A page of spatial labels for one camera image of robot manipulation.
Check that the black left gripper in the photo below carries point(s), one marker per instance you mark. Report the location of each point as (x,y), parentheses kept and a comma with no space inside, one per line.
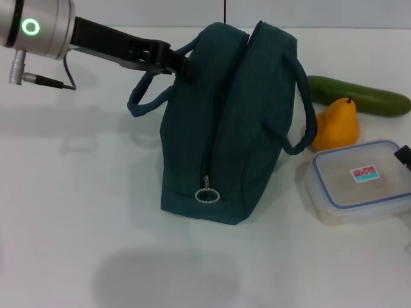
(109,41)

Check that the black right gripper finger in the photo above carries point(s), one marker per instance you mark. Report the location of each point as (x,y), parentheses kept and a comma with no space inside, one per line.
(405,155)

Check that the dark teal zipper bag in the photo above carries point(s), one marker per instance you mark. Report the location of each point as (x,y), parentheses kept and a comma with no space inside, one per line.
(192,128)

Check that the clear plastic food container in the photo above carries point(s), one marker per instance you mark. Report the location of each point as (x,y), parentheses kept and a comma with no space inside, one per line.
(353,192)

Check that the green cucumber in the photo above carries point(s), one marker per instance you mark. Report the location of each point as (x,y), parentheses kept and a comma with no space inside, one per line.
(369,96)

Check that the orange yellow pear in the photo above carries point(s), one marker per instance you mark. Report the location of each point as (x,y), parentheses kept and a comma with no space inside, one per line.
(337,128)

